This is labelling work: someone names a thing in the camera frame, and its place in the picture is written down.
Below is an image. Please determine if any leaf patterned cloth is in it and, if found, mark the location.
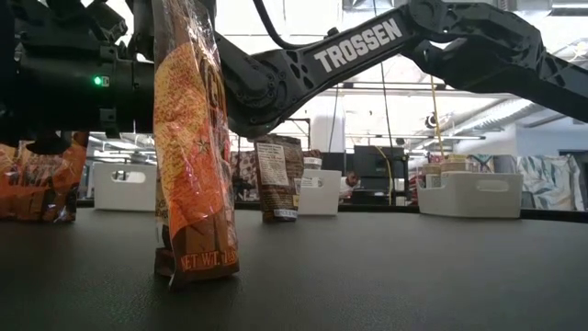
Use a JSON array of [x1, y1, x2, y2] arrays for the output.
[[516, 154, 585, 211]]

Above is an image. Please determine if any black cabinet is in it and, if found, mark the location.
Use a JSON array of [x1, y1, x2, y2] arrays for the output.
[[352, 145, 410, 207]]

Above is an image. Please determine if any black hanging cable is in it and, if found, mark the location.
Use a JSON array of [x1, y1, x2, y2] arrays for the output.
[[379, 62, 397, 148]]

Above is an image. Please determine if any person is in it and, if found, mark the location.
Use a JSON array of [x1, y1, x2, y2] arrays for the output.
[[339, 170, 362, 202]]

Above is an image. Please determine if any white ventilation duct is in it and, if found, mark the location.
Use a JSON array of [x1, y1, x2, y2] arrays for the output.
[[452, 96, 543, 137]]

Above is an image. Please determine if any orange taco seasoning packet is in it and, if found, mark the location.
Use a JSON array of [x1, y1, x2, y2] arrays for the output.
[[153, 0, 241, 290], [0, 131, 89, 225], [254, 133, 305, 225]]

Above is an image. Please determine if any white plastic bin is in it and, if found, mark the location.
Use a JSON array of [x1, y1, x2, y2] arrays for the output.
[[296, 168, 343, 217], [93, 163, 158, 212], [416, 170, 525, 220]]

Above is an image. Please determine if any ceiling light strip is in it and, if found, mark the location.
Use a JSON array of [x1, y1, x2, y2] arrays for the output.
[[344, 134, 487, 141]]

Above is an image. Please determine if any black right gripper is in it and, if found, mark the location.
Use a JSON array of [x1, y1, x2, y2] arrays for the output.
[[0, 43, 155, 155]]

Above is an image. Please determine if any yellow hanging cable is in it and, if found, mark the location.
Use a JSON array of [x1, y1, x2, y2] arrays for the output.
[[428, 75, 446, 160]]

